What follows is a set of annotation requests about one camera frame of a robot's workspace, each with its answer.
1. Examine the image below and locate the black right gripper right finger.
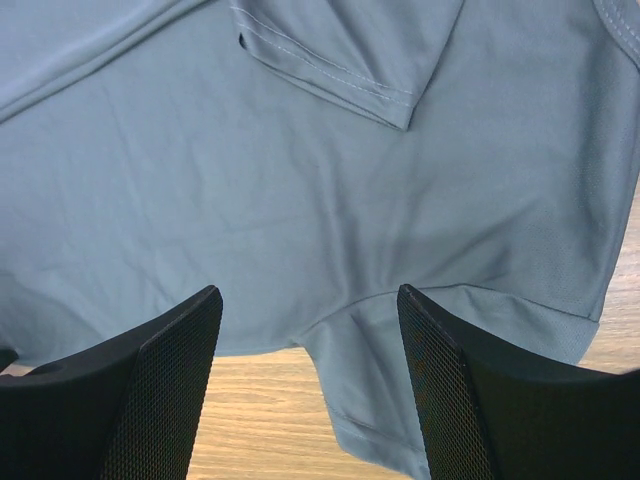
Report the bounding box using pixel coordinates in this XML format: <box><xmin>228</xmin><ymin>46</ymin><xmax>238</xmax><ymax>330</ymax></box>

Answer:
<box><xmin>397</xmin><ymin>284</ymin><xmax>639</xmax><ymax>479</ymax></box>

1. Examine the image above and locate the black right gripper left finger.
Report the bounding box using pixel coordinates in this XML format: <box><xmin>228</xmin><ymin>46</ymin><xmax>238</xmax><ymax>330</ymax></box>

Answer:
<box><xmin>1</xmin><ymin>285</ymin><xmax>223</xmax><ymax>479</ymax></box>

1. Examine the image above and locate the dark grey t shirt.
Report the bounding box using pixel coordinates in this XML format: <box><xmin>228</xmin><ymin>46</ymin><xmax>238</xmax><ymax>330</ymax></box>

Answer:
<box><xmin>1</xmin><ymin>0</ymin><xmax>639</xmax><ymax>479</ymax></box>

